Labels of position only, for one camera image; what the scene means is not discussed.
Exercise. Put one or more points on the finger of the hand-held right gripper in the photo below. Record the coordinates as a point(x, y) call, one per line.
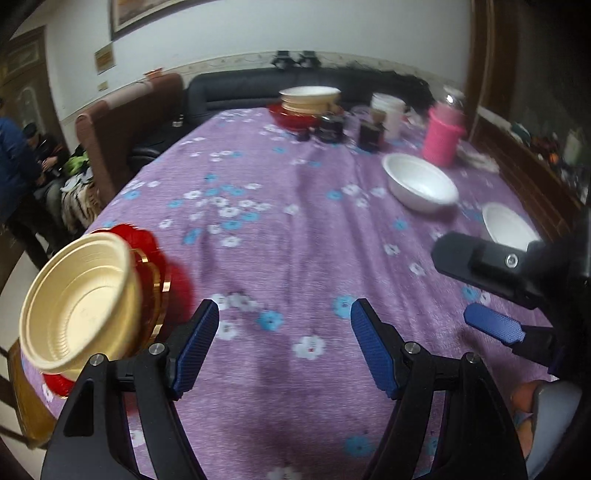
point(480, 263)
point(496, 323)

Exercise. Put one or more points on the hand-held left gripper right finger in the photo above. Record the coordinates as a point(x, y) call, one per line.
point(374, 350)

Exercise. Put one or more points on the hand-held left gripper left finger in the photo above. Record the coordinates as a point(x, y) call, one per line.
point(196, 350)

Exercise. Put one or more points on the white foam bowl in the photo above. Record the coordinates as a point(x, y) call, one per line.
point(420, 182)
point(508, 226)

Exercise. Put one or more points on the red gold-rimmed plastic plate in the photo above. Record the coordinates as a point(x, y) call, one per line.
point(154, 277)

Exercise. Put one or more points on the beige ribbed plastic bowl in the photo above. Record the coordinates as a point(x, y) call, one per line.
point(78, 309)

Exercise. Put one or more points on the red printed plastic plate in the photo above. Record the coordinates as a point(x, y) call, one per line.
point(57, 385)

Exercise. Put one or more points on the black shoulder bag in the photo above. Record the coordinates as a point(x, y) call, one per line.
point(178, 121)

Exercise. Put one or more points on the person's right forearm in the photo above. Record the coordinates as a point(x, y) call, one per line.
point(558, 424)

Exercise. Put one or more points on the wooden cabinet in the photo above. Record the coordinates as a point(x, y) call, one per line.
point(531, 180)

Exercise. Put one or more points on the white work gloves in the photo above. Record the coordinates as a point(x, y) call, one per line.
point(478, 159)

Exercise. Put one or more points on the pink thermos bottle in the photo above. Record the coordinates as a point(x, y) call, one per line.
point(442, 134)

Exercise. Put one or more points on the teal box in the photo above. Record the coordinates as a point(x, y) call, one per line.
point(521, 130)

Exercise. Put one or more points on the purple floral tablecloth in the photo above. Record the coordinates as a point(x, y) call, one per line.
point(286, 221)

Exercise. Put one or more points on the dark jar with cork lid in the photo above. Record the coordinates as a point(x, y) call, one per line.
point(371, 136)

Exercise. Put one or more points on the white plastic jar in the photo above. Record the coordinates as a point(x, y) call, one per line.
point(388, 115)

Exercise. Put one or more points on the wooden chair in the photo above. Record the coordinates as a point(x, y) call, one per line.
point(25, 406)

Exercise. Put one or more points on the patterned blanket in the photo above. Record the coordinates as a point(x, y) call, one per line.
point(81, 207)

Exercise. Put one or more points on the clear glass cup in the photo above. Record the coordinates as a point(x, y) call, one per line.
point(359, 117)

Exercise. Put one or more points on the black round jar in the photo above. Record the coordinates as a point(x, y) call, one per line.
point(332, 129)

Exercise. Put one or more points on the small black object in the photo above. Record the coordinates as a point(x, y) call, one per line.
point(302, 136)

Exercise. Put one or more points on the green cloth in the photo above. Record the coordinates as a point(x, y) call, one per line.
point(77, 164)

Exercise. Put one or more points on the brown armchair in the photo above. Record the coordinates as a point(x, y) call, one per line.
point(124, 134)

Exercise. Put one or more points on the black leather sofa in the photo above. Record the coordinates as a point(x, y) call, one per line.
point(240, 90)

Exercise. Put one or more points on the black device on sofa back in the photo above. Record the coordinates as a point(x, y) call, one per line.
point(309, 60)
point(282, 61)

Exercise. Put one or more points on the small red bowl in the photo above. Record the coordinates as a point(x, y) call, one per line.
point(153, 72)

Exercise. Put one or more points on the dark wooden door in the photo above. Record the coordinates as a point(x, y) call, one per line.
point(27, 83)

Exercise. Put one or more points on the wall plaque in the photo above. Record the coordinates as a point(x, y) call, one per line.
point(105, 58)

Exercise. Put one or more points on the framed wall painting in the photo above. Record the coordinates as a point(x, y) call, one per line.
point(152, 11)

